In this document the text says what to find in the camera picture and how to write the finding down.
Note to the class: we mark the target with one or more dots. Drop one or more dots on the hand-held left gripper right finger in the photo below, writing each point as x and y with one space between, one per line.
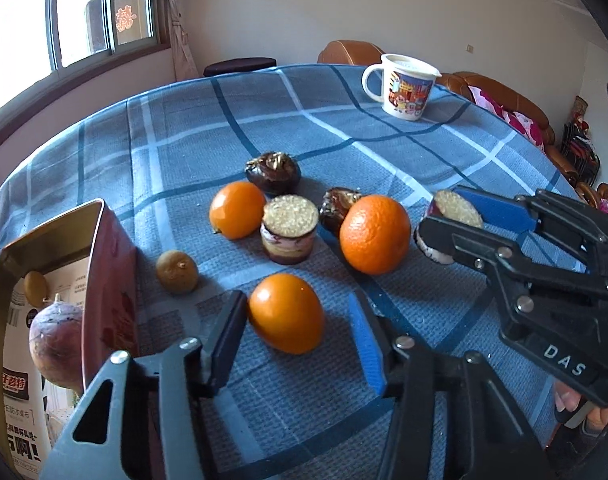
366 340

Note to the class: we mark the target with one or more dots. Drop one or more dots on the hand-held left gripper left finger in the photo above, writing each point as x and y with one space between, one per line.
228 332

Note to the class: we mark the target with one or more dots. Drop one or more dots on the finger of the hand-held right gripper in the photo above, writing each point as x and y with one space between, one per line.
463 242
503 212

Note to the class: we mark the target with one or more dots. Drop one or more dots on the orange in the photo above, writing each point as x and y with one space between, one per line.
374 234
237 209
286 312

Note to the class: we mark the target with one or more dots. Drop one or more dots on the small brown round fruit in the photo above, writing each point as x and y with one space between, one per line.
177 271
35 289

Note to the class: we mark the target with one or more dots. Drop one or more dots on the red and gold tin box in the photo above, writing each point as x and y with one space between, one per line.
115 280

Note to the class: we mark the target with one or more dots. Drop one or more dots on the dark water chestnut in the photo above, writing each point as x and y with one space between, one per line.
334 210
273 174

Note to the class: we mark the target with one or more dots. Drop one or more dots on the person's right hand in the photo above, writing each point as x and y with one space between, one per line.
567 400

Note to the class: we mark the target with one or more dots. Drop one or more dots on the dark storage rack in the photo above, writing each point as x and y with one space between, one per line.
581 145

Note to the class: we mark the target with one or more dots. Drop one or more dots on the round layered cake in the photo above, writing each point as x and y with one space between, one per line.
290 232

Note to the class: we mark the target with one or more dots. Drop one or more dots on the brown leather sofa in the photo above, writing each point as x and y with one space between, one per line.
503 89

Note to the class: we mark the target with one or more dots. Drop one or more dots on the white cartoon print mug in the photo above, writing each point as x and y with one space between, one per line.
403 89

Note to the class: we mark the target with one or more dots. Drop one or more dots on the reddish purple round fruit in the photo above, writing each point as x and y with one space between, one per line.
56 345

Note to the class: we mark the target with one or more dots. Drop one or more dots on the blue plaid tablecloth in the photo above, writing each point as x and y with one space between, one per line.
184 130

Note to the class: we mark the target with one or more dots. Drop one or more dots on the brown leather armchair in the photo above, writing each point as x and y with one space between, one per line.
349 51

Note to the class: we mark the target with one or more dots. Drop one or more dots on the dark round stool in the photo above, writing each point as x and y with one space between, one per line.
239 66

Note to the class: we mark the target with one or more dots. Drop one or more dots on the pink curtain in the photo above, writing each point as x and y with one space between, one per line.
179 25

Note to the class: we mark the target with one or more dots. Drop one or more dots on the red window sticker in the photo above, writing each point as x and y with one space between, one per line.
126 18

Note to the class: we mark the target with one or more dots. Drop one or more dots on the sliding glass window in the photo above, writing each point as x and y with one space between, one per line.
74 10

